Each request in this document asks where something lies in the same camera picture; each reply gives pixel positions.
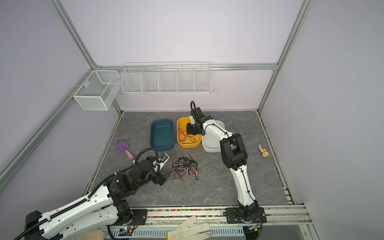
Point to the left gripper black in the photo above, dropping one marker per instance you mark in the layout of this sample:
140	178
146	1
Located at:
158	178

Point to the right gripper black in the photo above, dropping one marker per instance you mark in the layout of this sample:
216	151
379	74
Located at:
189	131

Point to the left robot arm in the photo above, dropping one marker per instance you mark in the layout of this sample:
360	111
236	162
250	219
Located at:
105	205

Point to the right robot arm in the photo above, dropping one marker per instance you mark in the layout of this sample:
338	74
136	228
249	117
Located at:
234	156

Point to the yellow plastic bin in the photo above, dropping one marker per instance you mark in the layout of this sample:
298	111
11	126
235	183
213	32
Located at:
186	141

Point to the white plastic bin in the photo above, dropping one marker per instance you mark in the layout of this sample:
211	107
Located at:
211	140

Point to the teal plastic bin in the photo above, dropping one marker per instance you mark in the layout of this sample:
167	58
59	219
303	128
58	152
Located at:
162	136

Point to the purple pink scoop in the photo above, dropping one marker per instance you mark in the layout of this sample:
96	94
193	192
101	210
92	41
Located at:
123	147

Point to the white work glove centre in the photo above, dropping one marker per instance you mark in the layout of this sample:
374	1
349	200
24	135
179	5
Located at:
187	230

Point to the beige toy figure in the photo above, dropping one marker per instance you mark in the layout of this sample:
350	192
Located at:
264	152

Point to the cream work glove left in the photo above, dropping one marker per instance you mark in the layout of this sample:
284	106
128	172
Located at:
92	235

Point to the small white mesh basket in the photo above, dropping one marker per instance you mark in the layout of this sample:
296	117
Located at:
99	90

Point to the long white wire basket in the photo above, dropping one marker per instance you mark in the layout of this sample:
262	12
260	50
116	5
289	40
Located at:
167	78

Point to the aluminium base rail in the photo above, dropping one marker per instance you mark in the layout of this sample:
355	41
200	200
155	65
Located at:
157	217

